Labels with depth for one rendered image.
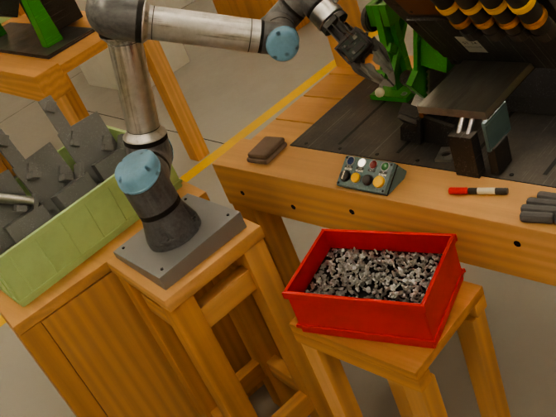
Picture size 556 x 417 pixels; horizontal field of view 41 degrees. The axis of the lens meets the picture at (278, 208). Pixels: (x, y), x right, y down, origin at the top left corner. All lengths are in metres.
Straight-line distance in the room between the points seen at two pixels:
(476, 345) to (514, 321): 0.98
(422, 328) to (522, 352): 1.11
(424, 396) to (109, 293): 1.07
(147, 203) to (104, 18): 0.45
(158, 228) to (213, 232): 0.14
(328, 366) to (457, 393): 0.82
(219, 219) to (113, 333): 0.58
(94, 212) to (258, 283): 0.56
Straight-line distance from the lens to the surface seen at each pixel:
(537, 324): 2.61
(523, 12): 1.34
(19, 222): 2.35
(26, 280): 2.18
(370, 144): 1.96
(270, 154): 2.04
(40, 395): 3.25
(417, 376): 1.47
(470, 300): 1.57
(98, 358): 2.31
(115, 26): 1.70
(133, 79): 1.87
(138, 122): 1.91
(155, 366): 2.41
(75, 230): 2.20
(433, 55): 1.75
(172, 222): 1.87
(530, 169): 1.72
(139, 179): 1.81
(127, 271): 1.97
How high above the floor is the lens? 1.87
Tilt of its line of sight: 32 degrees down
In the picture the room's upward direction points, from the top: 22 degrees counter-clockwise
